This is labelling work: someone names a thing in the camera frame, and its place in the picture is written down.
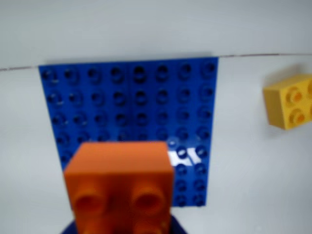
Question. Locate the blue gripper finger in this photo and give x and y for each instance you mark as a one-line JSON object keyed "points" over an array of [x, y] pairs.
{"points": [[70, 229], [176, 228]]}

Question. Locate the orange 2x4 building block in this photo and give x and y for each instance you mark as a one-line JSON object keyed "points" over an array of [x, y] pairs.
{"points": [[117, 170]]}

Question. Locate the yellow 2x2 building block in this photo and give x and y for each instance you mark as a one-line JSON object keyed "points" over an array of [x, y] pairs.
{"points": [[287, 102]]}

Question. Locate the blue 8x8 building plate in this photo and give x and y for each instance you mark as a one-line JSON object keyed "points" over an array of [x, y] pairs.
{"points": [[146, 97]]}

